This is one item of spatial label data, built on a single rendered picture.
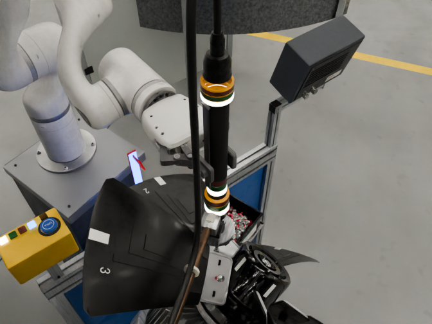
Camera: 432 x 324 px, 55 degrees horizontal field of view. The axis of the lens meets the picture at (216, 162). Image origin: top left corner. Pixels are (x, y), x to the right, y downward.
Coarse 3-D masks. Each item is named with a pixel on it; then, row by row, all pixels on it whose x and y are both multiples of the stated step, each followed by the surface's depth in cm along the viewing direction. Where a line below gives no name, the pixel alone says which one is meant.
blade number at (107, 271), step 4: (100, 264) 60; (104, 264) 60; (108, 264) 61; (100, 268) 60; (104, 268) 60; (108, 268) 61; (112, 268) 61; (100, 272) 60; (104, 272) 60; (108, 272) 60; (112, 272) 61; (100, 276) 59; (104, 276) 60; (108, 276) 60; (112, 276) 61
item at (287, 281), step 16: (240, 256) 78; (256, 256) 79; (272, 256) 85; (240, 272) 76; (256, 272) 75; (272, 272) 77; (240, 288) 76; (256, 288) 75; (208, 304) 77; (224, 304) 78; (240, 304) 77; (272, 304) 78; (224, 320) 75; (240, 320) 77
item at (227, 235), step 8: (216, 216) 70; (208, 224) 69; (216, 224) 69; (232, 224) 79; (216, 232) 70; (224, 232) 78; (232, 232) 78; (208, 240) 76; (216, 240) 75; (224, 240) 77
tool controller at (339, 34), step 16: (320, 32) 128; (336, 32) 129; (352, 32) 130; (288, 48) 124; (304, 48) 124; (320, 48) 125; (336, 48) 126; (352, 48) 131; (288, 64) 128; (304, 64) 122; (320, 64) 124; (336, 64) 133; (272, 80) 138; (288, 80) 131; (304, 80) 127; (320, 80) 136; (288, 96) 135; (304, 96) 134
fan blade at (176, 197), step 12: (168, 180) 101; (180, 180) 102; (192, 180) 103; (156, 192) 96; (168, 192) 97; (180, 192) 98; (192, 192) 98; (156, 204) 94; (168, 204) 94; (180, 204) 94; (192, 204) 94; (180, 216) 92; (192, 216) 92; (192, 228) 89
